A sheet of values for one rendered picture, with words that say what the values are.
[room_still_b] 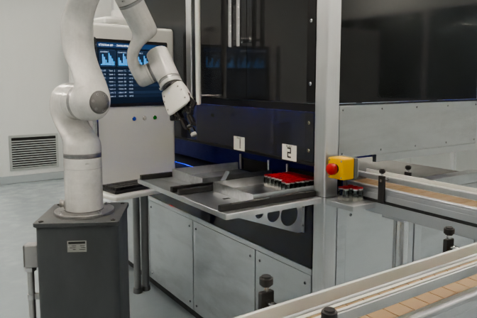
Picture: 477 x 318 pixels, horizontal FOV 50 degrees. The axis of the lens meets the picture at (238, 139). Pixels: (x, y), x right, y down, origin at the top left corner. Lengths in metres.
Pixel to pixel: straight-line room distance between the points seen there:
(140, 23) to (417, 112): 1.13
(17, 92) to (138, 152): 4.56
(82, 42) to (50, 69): 5.38
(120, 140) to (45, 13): 4.77
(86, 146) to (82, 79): 0.21
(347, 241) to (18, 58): 5.63
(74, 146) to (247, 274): 1.01
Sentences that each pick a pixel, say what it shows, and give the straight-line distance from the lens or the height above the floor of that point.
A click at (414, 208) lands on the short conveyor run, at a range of 1.70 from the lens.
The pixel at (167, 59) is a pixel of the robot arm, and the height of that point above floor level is 1.37.
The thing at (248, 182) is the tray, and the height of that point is 0.90.
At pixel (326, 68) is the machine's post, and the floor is 1.33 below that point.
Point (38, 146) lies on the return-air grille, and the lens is 7.03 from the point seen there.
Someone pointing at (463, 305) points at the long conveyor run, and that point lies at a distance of 0.95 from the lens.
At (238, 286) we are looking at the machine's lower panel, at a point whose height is 0.37.
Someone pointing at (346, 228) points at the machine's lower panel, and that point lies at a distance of 1.92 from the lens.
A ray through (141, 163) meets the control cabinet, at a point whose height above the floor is 0.89.
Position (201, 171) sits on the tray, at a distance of 2.26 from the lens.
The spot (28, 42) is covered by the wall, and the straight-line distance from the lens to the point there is 7.00.
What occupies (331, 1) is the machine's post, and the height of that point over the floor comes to 1.55.
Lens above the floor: 1.29
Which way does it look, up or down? 7 degrees down
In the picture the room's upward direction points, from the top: straight up
